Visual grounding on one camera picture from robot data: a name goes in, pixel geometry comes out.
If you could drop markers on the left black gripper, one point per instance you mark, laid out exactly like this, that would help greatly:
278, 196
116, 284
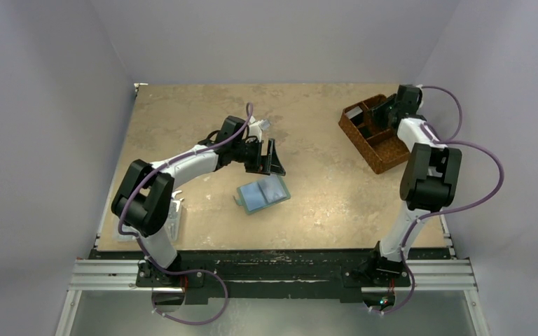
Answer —
268, 164

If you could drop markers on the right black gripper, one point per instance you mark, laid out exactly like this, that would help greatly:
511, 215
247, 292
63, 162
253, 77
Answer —
387, 111

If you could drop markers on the green card holder wallet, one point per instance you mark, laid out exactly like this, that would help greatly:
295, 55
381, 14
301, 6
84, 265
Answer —
261, 194

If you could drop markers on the brown woven divided basket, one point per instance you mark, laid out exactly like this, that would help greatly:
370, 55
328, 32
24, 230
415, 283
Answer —
381, 149

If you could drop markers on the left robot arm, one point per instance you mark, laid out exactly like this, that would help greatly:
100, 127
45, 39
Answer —
142, 201

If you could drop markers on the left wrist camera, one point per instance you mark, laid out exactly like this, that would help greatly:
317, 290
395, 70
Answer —
263, 125

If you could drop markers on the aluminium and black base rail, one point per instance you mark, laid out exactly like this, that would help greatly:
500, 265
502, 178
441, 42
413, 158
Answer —
278, 274

